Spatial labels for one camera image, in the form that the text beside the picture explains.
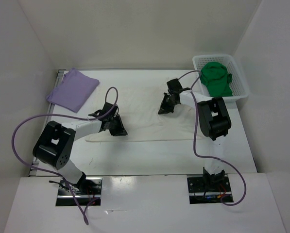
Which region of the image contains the purple t shirt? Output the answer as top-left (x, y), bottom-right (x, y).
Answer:
top-left (46, 68), bottom-right (100, 113)

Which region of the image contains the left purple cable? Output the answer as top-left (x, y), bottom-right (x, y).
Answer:
top-left (11, 86), bottom-right (119, 225)

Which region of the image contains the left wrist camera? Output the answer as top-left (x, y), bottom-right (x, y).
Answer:
top-left (89, 102), bottom-right (119, 121)

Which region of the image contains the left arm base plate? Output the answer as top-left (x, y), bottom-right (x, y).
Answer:
top-left (50, 177), bottom-right (102, 207)

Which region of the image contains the green t shirt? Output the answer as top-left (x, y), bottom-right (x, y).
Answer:
top-left (200, 62), bottom-right (233, 97)

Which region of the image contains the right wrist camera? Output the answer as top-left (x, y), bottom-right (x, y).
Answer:
top-left (167, 78), bottom-right (183, 94)

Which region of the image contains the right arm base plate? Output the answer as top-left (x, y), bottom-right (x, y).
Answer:
top-left (187, 175), bottom-right (234, 204)

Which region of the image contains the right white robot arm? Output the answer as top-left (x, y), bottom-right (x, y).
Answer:
top-left (158, 88), bottom-right (231, 191)

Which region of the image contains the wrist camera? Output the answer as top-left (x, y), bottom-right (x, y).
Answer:
top-left (167, 78), bottom-right (183, 94)
top-left (89, 102), bottom-right (119, 121)

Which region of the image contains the purple cable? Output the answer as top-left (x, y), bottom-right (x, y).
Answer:
top-left (177, 69), bottom-right (247, 207)
top-left (11, 86), bottom-right (119, 225)

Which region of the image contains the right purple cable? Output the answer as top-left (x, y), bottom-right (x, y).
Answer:
top-left (177, 69), bottom-right (247, 207)

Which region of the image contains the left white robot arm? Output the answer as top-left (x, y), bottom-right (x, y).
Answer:
top-left (33, 115), bottom-right (128, 194)

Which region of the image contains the white t shirt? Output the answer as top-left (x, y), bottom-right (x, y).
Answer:
top-left (85, 86), bottom-right (195, 143)

